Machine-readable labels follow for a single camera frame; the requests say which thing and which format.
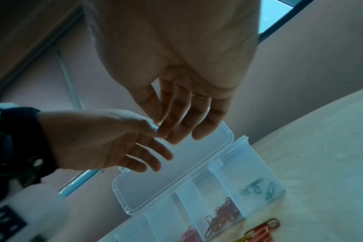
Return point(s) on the heap of red paper clips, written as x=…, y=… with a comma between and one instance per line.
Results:
x=225, y=212

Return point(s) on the teal framed window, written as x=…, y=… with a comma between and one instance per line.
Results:
x=274, y=16

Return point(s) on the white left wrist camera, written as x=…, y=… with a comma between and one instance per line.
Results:
x=35, y=212

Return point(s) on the black left wristband white markers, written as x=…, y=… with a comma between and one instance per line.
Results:
x=20, y=141

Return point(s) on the person's right hand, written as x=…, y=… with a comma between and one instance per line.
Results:
x=175, y=42

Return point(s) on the clear plastic compartment box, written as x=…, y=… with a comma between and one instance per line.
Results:
x=169, y=179

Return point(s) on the pile of coloured paper clips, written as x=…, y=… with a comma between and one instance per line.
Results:
x=262, y=230

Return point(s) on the person's left hand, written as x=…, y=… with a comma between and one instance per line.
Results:
x=94, y=139

